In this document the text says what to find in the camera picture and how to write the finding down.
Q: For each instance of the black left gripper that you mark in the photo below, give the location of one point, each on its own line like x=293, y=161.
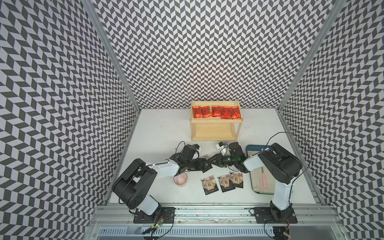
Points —
x=201, y=164

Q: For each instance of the teal tray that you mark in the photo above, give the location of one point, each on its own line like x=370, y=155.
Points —
x=253, y=149

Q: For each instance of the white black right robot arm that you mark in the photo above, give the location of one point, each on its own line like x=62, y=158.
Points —
x=283, y=165

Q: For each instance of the pink handled metal spoon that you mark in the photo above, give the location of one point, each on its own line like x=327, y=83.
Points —
x=265, y=184

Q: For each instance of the light wooden two-tier shelf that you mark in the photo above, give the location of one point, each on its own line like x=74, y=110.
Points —
x=215, y=128

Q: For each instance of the aluminium mounting rail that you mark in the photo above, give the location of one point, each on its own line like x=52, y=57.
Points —
x=216, y=222

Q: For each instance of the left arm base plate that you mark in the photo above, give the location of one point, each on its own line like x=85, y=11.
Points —
x=167, y=214

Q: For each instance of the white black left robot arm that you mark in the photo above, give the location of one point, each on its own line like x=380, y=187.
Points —
x=133, y=185

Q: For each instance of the pink translucent cup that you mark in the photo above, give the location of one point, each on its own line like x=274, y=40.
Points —
x=181, y=179

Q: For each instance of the red tea bag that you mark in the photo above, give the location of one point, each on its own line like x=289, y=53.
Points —
x=197, y=112
x=235, y=113
x=226, y=112
x=216, y=111
x=206, y=111

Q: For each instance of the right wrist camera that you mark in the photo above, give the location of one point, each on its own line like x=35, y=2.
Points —
x=221, y=145

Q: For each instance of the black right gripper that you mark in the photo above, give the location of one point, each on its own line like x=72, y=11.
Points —
x=218, y=160

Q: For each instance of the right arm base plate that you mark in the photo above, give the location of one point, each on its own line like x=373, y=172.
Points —
x=274, y=215

